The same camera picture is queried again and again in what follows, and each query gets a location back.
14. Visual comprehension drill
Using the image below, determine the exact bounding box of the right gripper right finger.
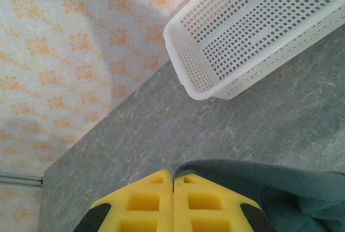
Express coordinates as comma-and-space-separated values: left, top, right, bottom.
172, 174, 278, 232

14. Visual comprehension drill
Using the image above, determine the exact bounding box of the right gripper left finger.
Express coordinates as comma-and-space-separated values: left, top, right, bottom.
72, 169, 174, 232

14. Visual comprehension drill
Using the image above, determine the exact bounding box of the aluminium frame post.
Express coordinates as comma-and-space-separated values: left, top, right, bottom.
0, 171, 44, 188

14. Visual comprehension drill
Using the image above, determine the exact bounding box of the white perforated plastic basket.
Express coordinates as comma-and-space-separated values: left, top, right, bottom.
163, 0, 345, 101

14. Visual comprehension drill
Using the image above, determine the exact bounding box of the grey t-shirt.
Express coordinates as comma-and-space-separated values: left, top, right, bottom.
171, 159, 345, 232

